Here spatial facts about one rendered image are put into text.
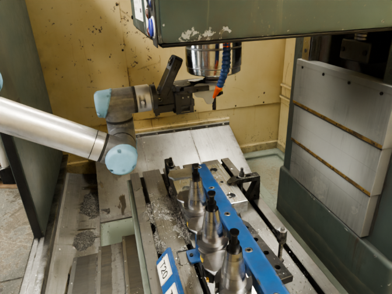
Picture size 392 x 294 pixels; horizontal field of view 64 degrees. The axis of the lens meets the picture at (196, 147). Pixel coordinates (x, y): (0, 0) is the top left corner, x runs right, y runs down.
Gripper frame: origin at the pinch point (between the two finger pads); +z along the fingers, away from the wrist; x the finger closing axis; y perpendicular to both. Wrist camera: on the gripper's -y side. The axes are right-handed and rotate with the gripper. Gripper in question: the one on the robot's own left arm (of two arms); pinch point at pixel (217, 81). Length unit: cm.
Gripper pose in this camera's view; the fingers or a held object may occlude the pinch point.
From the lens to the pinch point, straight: 95.2
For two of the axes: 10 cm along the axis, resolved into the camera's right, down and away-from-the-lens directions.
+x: 2.7, 4.1, -8.7
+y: 0.5, 9.0, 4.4
